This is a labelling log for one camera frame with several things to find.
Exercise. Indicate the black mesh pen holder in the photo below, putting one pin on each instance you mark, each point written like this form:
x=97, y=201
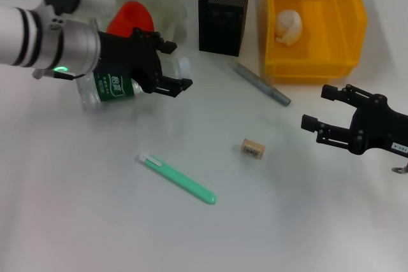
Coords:
x=221, y=23

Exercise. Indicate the white paper ball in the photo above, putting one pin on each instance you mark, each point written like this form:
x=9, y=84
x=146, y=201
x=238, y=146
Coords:
x=288, y=26

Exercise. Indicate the pale green glass fruit plate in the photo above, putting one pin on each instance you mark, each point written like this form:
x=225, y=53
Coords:
x=167, y=1

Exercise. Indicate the green utility knife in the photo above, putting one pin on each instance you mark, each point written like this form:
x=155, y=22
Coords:
x=181, y=180

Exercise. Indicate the yellow plastic bin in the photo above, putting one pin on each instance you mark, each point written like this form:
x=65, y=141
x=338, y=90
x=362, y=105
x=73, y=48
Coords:
x=331, y=49

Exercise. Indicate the grey metallic pen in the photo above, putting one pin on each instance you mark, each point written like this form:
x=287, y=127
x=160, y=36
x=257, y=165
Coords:
x=261, y=83

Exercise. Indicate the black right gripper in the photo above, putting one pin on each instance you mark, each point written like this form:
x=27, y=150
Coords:
x=379, y=128

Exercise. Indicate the clear water bottle green label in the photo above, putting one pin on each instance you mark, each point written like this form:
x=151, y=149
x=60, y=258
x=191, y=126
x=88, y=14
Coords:
x=108, y=86

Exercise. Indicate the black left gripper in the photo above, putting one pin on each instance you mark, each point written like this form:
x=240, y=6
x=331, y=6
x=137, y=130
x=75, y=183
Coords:
x=127, y=58

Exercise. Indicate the red-orange round fruit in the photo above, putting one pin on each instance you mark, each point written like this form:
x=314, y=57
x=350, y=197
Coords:
x=134, y=17

